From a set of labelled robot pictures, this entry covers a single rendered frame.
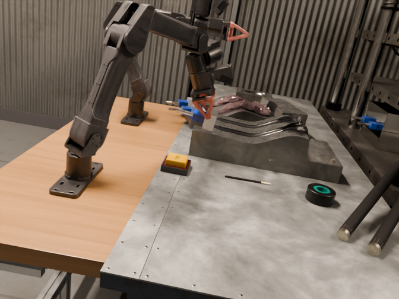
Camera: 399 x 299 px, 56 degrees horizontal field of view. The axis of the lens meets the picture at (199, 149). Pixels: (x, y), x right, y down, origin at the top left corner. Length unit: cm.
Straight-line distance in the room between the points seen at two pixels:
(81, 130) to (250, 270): 52
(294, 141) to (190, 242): 56
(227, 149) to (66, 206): 56
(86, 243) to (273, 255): 38
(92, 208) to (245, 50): 253
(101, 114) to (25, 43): 278
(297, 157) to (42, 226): 79
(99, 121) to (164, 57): 226
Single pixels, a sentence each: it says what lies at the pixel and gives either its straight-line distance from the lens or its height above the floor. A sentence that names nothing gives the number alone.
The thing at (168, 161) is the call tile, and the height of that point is 83.
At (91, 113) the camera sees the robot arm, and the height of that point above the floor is 98.
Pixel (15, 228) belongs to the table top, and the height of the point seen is 80.
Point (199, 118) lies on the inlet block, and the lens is 121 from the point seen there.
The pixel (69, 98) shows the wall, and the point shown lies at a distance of 361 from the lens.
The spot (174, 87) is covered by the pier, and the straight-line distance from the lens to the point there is 320.
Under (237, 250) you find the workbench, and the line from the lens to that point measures 82.
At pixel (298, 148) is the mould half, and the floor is 90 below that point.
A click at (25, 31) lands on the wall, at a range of 369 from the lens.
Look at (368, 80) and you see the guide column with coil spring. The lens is 215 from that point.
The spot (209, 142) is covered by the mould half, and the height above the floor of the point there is 86.
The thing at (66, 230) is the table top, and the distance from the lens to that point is 83.
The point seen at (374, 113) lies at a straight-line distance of 199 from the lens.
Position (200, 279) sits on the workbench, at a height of 80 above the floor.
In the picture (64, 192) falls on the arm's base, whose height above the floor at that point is 81.
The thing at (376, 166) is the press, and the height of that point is 78.
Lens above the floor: 126
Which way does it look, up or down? 21 degrees down
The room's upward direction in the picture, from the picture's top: 10 degrees clockwise
